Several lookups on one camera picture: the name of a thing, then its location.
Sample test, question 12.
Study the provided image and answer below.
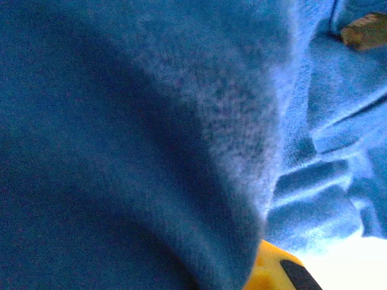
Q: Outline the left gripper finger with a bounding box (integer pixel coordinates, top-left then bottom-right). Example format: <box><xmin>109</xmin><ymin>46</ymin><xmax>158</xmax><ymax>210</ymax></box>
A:
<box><xmin>243</xmin><ymin>240</ymin><xmax>323</xmax><ymax>290</ymax></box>

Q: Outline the blue printed t-shirt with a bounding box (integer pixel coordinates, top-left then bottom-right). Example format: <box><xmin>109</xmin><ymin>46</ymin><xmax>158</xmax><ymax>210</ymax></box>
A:
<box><xmin>0</xmin><ymin>0</ymin><xmax>387</xmax><ymax>290</ymax></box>

